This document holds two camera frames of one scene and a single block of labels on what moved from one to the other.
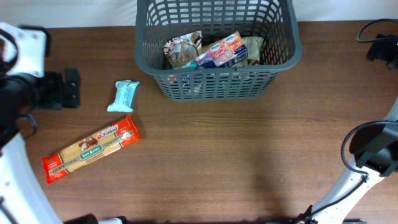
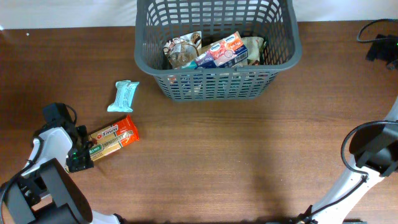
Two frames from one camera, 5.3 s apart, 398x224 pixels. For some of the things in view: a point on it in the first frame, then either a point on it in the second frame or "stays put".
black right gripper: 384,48 stays put
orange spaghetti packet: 120,134 stays put
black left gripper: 53,98 → 84,160
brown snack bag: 181,51 stays put
